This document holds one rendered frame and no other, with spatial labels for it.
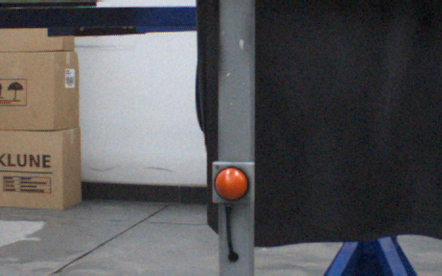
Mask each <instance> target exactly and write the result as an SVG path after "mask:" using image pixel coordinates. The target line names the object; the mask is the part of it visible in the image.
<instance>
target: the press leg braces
mask: <svg viewBox="0 0 442 276"><path fill-rule="evenodd" d="M361 244H362V241H354V242H346V243H345V245H343V247H342V248H341V249H340V250H339V251H338V253H337V254H336V256H335V257H334V259H333V260H332V262H331V263H330V265H329V266H328V268H327V269H326V271H325V272H324V274H323V275H322V276H350V274H351V272H352V270H353V268H354V266H355V265H356V263H357V261H358V260H359V258H360V256H361ZM376 255H377V257H378V259H379V263H380V265H381V266H382V269H383V271H384V275H385V276H418V275H417V274H416V271H415V269H413V267H412V265H411V262H410V261H409V260H408V258H407V256H406V253H405V252H404V251H403V249H402V248H401V246H400V245H399V243H398V242H397V249H396V248H395V246H394V244H393V242H392V240H391V237H388V238H384V239H379V240H377V243H376Z"/></svg>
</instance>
